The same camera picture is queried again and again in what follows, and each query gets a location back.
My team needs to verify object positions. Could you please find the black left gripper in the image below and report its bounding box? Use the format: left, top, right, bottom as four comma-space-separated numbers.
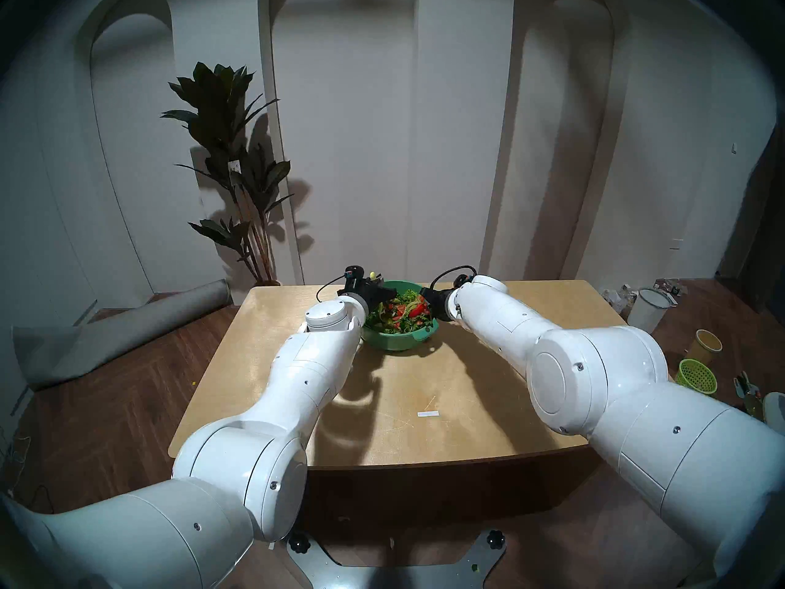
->
342, 266, 398, 304

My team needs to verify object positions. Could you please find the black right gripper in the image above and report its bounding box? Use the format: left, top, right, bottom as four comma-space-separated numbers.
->
420, 285, 454, 321

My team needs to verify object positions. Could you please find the green plastic salad bowl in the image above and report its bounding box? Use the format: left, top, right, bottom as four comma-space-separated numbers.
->
361, 280, 440, 352

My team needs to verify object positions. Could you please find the mixed lettuce tomato salad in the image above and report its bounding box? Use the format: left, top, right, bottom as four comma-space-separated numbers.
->
367, 289, 433, 335

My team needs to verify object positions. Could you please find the crumpled white paper litter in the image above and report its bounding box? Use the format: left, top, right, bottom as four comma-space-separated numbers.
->
604, 284, 638, 315

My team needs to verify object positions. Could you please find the white bucket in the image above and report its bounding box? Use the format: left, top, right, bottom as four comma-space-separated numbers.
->
627, 288, 672, 336

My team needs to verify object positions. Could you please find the tall potted plant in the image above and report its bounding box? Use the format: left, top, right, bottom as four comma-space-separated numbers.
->
161, 62, 295, 287

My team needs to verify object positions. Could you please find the green mesh basket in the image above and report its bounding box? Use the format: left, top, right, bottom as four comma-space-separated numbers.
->
676, 358, 718, 396

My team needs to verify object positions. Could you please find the rolled grey mat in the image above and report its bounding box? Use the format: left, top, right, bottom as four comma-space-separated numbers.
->
12, 279, 231, 391

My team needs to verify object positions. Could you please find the yellow paper cup bin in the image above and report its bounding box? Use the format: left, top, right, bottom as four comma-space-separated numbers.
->
687, 329, 723, 364

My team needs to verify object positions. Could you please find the green plastic item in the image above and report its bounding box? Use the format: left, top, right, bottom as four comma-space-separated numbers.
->
734, 373, 764, 420

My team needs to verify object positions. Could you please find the white swivel chair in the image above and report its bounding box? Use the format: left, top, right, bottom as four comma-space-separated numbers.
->
760, 393, 785, 435

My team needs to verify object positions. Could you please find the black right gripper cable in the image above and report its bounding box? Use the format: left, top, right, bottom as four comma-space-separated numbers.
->
429, 265, 478, 291

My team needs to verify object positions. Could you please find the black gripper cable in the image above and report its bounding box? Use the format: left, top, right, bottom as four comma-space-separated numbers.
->
316, 274, 350, 303
429, 265, 478, 291

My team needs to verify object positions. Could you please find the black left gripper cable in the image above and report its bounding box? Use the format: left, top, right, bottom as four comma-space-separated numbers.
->
316, 274, 350, 303

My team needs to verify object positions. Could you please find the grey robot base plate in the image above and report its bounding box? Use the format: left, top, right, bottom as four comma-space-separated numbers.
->
287, 529, 508, 589

